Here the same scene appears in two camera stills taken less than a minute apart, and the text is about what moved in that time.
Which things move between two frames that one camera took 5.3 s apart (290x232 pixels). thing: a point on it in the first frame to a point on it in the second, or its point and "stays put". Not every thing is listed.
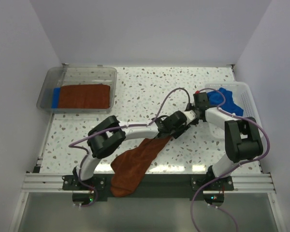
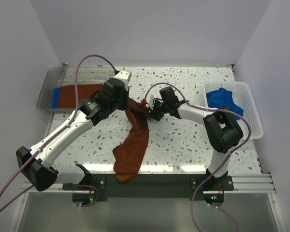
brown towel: [94, 96] stays put
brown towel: [129, 169] to [127, 157]
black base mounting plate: [160, 187] stays put
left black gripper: [184, 127] to [124, 106]
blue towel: [56, 91] stays put
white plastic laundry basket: [242, 96] stays put
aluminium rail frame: [36, 181] stays put
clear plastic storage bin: [55, 77] stays put
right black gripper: [196, 106] to [152, 113]
